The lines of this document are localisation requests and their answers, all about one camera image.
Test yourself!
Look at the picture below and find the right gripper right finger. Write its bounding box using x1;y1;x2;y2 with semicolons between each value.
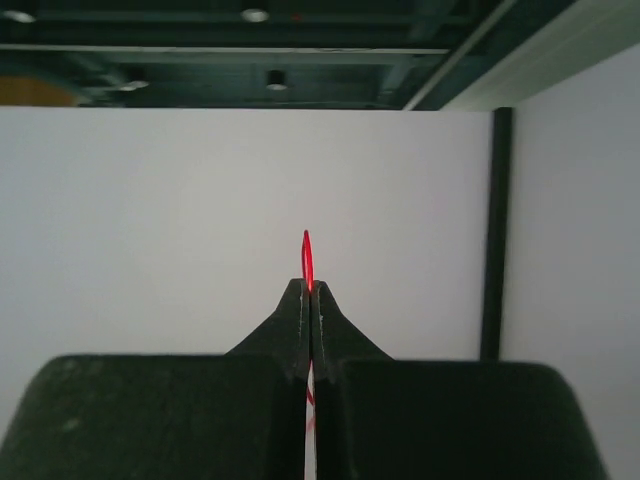
310;282;608;479

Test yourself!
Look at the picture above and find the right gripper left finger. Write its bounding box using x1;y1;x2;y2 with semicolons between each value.
1;279;310;479

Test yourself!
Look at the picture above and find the red wire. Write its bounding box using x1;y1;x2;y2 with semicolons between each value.
299;229;317;436

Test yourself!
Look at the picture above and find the black aluminium frame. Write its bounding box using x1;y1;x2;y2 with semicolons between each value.
479;107;514;361

